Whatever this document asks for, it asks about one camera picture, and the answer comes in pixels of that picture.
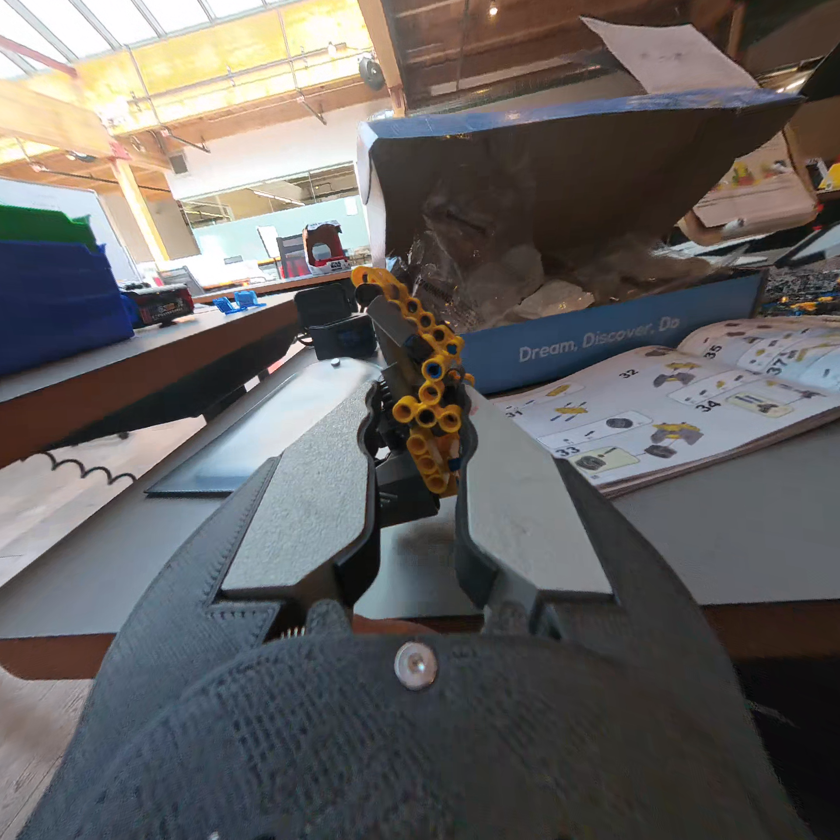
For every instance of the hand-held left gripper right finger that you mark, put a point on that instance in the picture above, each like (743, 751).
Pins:
(525, 518)

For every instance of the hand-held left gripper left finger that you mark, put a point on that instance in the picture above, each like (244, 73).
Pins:
(308, 499)

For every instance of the yellow grey brick model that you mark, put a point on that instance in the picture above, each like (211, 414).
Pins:
(426, 407)

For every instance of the grey desk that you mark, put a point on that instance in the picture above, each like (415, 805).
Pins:
(722, 538)

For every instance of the black flat tray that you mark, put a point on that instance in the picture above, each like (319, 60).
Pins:
(262, 439)

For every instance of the black charging case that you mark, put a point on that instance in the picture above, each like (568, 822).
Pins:
(334, 328)

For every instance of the building instruction booklet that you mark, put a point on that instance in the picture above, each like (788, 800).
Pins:
(689, 407)

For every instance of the clear blue plastic piece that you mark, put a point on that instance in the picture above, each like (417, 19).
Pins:
(224, 304)
(249, 300)

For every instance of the wood-edged grey table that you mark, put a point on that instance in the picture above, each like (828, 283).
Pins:
(131, 354)

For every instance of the black mesh organiser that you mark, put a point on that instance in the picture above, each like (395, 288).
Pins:
(292, 259)

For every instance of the dark printed pack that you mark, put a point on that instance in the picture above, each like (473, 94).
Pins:
(161, 305)

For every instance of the red white carton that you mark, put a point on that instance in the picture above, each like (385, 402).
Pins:
(325, 249)

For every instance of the crumpled clear plastic bags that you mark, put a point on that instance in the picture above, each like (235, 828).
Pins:
(472, 262)

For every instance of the blue plastic bin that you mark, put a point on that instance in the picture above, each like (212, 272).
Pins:
(59, 302)

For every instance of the blue cardboard box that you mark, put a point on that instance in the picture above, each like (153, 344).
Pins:
(590, 170)

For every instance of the pile of loose brick pieces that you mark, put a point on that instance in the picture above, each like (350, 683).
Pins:
(804, 292)

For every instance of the green plastic bin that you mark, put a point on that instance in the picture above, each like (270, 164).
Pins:
(39, 226)

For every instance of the brown cardboard box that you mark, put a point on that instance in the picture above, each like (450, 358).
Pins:
(754, 197)

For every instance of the white flat board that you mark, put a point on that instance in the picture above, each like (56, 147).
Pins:
(814, 244)

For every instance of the black hanging speaker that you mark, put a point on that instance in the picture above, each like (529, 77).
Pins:
(372, 73)

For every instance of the yellow box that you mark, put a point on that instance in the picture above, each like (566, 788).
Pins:
(830, 176)

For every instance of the white paper sheet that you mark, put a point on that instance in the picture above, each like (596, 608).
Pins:
(669, 59)

